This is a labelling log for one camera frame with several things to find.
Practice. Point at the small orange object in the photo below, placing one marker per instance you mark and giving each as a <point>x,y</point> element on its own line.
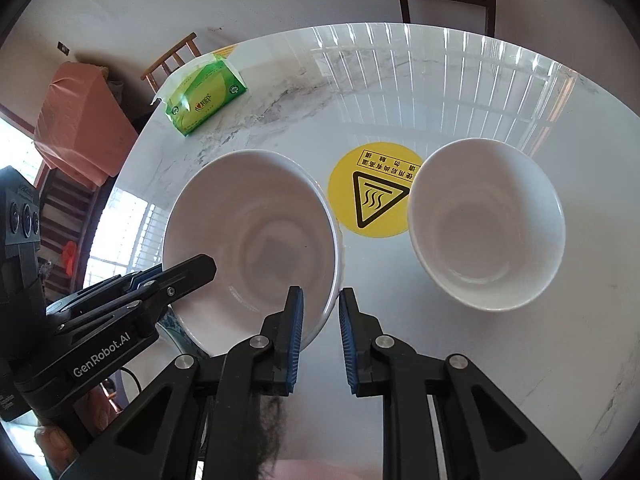
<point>70,258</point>

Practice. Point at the orange cloth cover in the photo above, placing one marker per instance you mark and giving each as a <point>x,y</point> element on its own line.
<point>80,120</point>

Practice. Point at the green tissue pack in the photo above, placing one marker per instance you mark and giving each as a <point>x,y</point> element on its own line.
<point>205,95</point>

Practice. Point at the white ribbed bowl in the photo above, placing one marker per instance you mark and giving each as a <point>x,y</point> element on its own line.
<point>485,230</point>

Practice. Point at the large blue patterned plate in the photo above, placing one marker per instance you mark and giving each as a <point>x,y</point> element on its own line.
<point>175,332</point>

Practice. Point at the white printed bowl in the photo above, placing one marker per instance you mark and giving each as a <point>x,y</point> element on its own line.
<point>250,220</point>

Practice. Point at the yellow warning sticker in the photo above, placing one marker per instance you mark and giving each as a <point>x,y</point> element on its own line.
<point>350,185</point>

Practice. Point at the black wall plate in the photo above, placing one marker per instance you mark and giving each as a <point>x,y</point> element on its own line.
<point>63,48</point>

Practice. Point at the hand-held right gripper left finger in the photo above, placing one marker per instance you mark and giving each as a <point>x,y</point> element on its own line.
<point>295,340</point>

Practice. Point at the person's left hand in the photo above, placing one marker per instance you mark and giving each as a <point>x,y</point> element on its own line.
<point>55,442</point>

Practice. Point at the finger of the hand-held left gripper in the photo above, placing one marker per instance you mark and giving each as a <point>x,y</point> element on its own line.
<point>180,280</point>
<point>100,290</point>

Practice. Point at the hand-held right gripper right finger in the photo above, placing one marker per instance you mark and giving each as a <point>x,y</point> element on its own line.
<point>348,340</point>

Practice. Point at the light wooden chair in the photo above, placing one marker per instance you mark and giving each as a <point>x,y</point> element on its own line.
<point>172,55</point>

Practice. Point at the wooden-framed side window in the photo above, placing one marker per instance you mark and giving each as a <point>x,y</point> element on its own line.
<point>15,155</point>

